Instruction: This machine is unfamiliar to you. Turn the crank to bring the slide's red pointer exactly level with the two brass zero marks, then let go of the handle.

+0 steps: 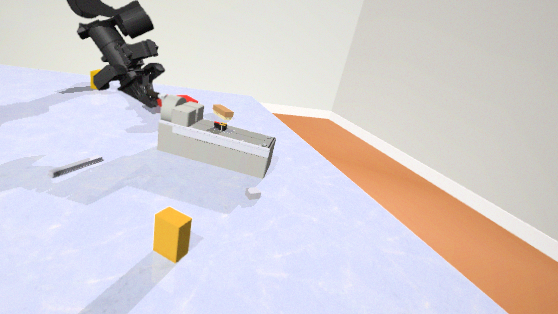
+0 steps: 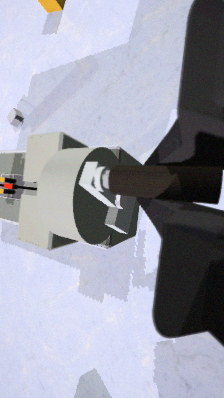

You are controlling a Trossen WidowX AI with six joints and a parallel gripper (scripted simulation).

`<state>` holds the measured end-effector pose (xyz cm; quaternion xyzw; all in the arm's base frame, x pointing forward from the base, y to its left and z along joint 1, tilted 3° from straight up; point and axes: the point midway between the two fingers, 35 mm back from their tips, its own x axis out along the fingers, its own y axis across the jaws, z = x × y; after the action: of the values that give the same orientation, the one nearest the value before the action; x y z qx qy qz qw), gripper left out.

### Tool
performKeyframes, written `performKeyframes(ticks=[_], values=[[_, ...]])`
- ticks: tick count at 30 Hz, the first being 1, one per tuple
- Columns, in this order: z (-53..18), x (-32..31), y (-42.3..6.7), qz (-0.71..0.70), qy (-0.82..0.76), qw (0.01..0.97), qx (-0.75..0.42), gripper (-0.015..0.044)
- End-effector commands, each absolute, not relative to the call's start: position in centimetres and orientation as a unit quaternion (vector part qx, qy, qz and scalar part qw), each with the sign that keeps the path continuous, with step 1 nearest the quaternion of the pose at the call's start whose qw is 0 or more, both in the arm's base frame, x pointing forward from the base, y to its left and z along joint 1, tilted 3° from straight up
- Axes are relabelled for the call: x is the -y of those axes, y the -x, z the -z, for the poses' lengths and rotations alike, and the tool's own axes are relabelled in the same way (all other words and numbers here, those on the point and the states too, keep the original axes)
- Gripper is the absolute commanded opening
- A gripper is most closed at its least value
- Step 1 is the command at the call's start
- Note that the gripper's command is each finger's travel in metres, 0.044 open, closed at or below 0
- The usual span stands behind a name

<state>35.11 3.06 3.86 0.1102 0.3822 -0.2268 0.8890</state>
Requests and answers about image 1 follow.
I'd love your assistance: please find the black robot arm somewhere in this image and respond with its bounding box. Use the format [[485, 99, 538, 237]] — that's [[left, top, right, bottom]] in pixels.
[[67, 0, 159, 66]]

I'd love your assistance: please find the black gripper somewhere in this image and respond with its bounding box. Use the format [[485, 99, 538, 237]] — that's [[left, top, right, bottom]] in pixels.
[[93, 39, 166, 108]]

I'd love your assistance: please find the red flat block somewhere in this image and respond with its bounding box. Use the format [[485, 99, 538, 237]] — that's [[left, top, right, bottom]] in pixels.
[[157, 95, 198, 107]]

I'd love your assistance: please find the small white cube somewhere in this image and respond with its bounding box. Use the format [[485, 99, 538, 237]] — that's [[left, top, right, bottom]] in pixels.
[[245, 187, 261, 200]]

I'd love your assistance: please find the tan rectangular block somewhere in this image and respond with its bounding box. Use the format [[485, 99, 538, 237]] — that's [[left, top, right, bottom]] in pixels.
[[212, 104, 234, 120]]

